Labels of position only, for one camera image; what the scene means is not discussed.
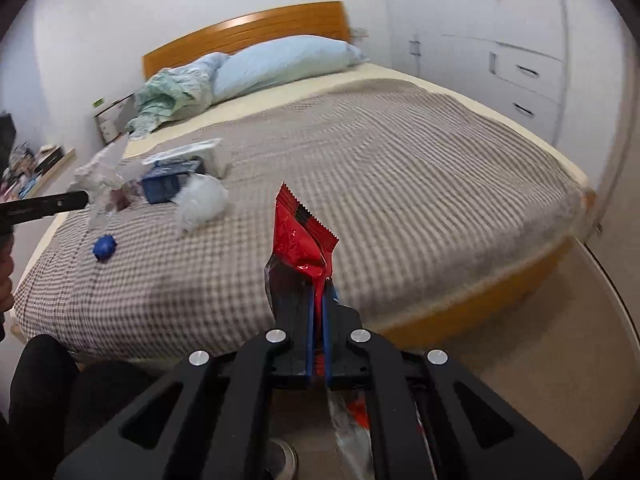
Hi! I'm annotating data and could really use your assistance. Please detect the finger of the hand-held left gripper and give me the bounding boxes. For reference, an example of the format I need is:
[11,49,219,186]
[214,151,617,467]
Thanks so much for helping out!
[0,190,90,226]

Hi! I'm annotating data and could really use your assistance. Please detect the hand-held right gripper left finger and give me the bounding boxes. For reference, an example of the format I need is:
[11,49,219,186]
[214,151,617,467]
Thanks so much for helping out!
[55,280,321,480]

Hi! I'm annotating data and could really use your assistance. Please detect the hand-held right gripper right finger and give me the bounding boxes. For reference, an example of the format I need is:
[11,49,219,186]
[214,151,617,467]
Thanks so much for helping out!
[322,280,583,480]

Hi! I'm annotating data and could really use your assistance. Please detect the clear plastic container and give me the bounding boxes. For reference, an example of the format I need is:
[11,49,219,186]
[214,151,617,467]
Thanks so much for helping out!
[74,142,143,231]

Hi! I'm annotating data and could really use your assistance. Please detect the red snack wrapper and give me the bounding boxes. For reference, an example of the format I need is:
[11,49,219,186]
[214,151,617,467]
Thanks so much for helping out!
[264,182,340,321]

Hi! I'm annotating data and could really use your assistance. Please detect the clear plastic bag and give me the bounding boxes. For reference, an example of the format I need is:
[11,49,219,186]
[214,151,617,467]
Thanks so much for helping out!
[327,390,373,480]

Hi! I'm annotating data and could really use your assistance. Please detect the person's left hand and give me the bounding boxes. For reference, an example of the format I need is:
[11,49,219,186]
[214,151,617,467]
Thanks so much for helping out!
[0,244,16,314]

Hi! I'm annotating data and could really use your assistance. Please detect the wooden window sill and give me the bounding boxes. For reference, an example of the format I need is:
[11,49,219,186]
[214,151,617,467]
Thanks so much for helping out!
[20,147,76,201]

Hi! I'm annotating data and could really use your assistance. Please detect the pile of boxes and bags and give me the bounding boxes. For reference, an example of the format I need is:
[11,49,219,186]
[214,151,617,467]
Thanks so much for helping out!
[0,142,66,198]

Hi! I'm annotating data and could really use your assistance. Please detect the blue bottle cap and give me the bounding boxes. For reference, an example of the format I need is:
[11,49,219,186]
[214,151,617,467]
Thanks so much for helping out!
[92,235,118,263]

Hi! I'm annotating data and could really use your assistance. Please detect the blue wet wipes pack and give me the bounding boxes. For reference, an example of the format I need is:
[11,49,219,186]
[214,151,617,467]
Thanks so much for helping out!
[141,138,233,205]

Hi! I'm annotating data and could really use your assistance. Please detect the grey slipper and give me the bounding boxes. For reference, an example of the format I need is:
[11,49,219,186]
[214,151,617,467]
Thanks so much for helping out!
[267,437,299,480]

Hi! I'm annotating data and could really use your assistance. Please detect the brown checkered blanket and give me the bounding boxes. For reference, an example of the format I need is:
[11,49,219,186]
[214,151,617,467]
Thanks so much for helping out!
[12,77,586,361]

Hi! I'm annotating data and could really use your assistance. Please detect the white crumpled plastic bag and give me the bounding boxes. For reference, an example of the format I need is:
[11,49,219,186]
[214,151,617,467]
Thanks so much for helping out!
[175,172,228,233]

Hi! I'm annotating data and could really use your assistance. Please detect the green floral quilt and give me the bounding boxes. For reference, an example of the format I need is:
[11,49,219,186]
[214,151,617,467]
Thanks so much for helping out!
[125,52,228,138]

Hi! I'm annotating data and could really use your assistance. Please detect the person's black trousers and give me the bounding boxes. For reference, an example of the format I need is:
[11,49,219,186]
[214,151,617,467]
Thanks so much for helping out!
[0,334,166,480]

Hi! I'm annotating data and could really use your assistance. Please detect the light blue pillow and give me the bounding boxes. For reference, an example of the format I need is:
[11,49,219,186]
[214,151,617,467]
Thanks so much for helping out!
[212,35,371,106]

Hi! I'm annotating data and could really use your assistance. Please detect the wooden bed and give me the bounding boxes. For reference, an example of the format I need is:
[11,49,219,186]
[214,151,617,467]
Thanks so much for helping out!
[10,1,601,361]

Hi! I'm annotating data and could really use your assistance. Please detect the white built-in wardrobe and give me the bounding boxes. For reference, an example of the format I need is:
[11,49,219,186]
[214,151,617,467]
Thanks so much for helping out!
[380,0,576,146]

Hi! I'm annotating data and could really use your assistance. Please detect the white room door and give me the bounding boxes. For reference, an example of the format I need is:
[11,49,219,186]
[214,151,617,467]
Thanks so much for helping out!
[575,0,636,241]

